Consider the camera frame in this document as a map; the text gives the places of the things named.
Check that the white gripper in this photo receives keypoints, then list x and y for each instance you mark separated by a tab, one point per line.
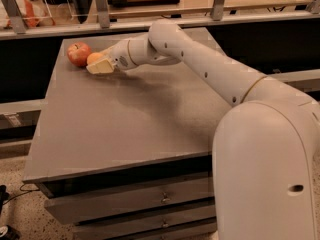
119	56

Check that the orange fruit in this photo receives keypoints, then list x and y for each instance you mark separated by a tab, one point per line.
94	57

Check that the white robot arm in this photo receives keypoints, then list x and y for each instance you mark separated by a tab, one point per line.
263	148

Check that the red apple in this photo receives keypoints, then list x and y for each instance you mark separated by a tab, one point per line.
78	53

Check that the orange white bag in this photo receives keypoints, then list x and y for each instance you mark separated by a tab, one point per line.
33	15

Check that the grey drawer cabinet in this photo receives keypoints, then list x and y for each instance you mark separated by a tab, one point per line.
99	132

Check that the top grey drawer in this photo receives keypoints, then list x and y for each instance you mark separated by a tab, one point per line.
130	198

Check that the grey drawer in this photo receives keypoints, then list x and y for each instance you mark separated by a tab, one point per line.
130	198
173	233
186	214

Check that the middle grey drawer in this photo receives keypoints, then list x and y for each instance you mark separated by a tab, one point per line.
186	214

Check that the dark can on floor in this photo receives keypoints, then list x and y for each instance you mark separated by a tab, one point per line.
8	233

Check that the bottom grey drawer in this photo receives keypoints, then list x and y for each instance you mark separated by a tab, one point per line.
173	233

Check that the metal railing frame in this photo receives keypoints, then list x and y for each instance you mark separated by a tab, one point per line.
100	17

